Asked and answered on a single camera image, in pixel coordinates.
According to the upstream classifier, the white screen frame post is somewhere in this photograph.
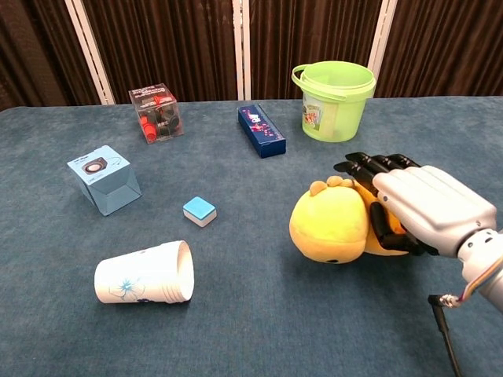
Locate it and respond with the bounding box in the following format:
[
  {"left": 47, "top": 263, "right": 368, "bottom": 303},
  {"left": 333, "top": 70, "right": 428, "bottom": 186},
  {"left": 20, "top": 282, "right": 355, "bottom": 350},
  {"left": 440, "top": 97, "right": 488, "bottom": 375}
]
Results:
[
  {"left": 64, "top": 0, "right": 116, "bottom": 105},
  {"left": 233, "top": 0, "right": 252, "bottom": 101},
  {"left": 367, "top": 0, "right": 398, "bottom": 79}
]

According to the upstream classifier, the yellow plush toy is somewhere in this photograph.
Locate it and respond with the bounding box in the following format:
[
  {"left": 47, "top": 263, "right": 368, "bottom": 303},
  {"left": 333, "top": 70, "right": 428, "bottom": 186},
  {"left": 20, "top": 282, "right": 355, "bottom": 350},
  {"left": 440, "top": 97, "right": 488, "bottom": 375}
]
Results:
[{"left": 288, "top": 175, "right": 412, "bottom": 265}]

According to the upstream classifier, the dark blue long box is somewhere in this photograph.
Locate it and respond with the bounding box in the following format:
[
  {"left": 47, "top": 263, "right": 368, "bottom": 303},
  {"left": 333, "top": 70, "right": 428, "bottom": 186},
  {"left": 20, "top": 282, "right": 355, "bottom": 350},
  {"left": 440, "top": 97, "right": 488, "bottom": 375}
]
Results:
[{"left": 237, "top": 103, "right": 287, "bottom": 159}]

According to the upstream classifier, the black cable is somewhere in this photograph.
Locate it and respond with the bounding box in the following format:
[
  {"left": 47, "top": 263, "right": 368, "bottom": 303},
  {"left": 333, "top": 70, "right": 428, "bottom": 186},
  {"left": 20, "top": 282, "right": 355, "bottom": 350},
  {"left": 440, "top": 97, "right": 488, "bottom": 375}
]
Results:
[{"left": 428, "top": 292, "right": 464, "bottom": 377}]

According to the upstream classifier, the clear box with red parts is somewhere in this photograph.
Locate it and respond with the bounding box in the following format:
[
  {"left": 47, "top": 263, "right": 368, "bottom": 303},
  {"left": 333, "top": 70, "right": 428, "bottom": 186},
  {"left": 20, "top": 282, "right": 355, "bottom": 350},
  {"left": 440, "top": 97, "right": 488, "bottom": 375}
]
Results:
[{"left": 128, "top": 82, "right": 185, "bottom": 145}]

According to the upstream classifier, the light blue speaker box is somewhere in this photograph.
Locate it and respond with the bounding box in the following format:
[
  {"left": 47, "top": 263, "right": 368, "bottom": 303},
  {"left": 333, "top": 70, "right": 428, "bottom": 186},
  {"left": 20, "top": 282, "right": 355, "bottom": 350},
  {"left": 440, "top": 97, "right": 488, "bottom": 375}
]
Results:
[{"left": 66, "top": 145, "right": 142, "bottom": 217}]

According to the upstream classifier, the dark brown curtain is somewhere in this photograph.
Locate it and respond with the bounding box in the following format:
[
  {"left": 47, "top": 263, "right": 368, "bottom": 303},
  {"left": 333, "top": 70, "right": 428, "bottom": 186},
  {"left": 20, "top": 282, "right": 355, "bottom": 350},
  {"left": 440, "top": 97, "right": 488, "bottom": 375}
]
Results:
[{"left": 0, "top": 0, "right": 503, "bottom": 112}]

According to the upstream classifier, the white paper cup stack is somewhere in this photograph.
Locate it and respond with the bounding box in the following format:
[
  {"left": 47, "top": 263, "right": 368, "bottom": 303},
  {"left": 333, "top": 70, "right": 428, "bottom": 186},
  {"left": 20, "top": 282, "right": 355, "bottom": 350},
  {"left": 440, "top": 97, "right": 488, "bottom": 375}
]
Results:
[{"left": 94, "top": 240, "right": 195, "bottom": 306}]

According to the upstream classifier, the small blue white block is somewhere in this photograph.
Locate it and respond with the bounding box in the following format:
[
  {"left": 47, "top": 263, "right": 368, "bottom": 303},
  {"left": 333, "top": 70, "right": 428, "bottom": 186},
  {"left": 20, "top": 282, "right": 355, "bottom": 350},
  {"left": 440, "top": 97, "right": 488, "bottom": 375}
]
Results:
[{"left": 182, "top": 196, "right": 218, "bottom": 229}]

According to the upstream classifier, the green plastic bucket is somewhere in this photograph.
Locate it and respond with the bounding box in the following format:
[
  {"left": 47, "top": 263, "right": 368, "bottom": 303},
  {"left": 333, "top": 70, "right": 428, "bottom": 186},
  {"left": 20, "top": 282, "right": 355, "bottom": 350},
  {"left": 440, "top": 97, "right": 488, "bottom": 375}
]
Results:
[{"left": 291, "top": 60, "right": 377, "bottom": 144}]

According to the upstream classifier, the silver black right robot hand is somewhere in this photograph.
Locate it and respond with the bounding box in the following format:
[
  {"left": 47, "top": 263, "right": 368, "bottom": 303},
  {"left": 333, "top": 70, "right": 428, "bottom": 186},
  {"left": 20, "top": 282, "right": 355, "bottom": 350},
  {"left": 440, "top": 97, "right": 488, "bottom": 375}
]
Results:
[{"left": 333, "top": 152, "right": 498, "bottom": 259}]

